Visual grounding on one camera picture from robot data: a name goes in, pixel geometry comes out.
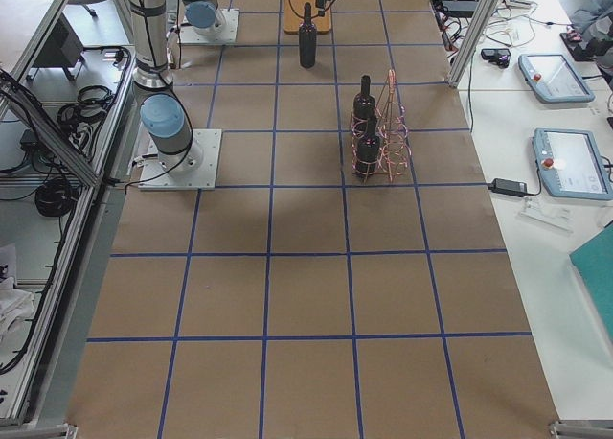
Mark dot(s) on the copper wire bottle basket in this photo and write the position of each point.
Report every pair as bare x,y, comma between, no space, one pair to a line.
394,153

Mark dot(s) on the dark wine bottle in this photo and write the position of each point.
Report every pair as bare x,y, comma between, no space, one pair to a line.
363,106
307,34
367,150

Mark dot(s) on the aluminium frame rail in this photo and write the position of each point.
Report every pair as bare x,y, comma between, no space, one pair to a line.
25,105

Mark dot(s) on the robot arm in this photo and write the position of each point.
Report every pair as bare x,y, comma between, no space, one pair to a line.
203,16
161,113

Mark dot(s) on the black power brick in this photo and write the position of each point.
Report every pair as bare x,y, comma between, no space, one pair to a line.
508,187

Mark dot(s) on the teal board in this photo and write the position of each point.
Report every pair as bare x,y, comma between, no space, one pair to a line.
593,262

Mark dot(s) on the aluminium frame post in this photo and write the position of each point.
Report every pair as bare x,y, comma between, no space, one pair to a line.
464,56

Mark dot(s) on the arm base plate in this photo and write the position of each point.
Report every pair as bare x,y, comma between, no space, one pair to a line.
196,170
226,36

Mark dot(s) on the teach pendant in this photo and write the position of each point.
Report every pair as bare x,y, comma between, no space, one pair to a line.
570,164
554,79

